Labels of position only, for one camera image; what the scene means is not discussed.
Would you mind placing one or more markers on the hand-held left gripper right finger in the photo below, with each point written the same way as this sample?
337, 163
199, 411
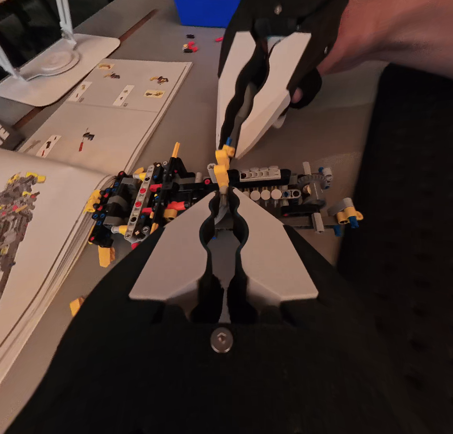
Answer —
279, 264

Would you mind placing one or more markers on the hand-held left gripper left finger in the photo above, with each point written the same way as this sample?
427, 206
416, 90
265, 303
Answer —
166, 264

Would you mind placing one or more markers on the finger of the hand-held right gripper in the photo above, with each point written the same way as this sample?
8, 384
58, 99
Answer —
233, 62
279, 80

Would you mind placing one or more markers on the toy brick car chassis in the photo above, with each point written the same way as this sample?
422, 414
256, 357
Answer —
262, 175

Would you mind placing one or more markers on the yellow connector with blue pin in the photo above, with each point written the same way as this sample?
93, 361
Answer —
223, 154

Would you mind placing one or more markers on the person's right hand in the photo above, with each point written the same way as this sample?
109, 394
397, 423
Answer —
357, 34

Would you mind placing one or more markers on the red and black toy pieces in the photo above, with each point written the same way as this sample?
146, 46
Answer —
191, 48

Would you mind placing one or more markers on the blue plastic bin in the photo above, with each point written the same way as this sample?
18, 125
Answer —
205, 2

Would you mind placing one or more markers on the yellow toy brick block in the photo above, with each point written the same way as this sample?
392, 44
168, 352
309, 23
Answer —
76, 306

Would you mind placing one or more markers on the building instruction book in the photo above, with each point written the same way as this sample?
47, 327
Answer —
116, 122

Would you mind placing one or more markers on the dark dotted panel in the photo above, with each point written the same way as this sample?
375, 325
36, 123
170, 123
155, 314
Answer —
417, 229

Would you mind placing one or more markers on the white stand with flat base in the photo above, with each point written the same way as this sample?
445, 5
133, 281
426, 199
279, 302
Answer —
53, 69

